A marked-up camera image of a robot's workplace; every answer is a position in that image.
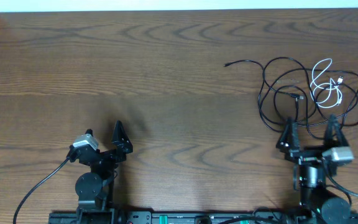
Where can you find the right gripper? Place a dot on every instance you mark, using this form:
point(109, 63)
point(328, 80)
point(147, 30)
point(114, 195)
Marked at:
point(312, 155)

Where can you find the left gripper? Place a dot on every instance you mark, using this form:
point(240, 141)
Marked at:
point(125, 148)

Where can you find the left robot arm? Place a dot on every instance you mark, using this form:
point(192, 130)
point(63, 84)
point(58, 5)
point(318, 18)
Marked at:
point(95, 188)

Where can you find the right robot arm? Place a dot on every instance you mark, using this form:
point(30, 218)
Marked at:
point(315, 198)

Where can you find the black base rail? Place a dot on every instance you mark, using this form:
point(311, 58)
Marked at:
point(145, 217)

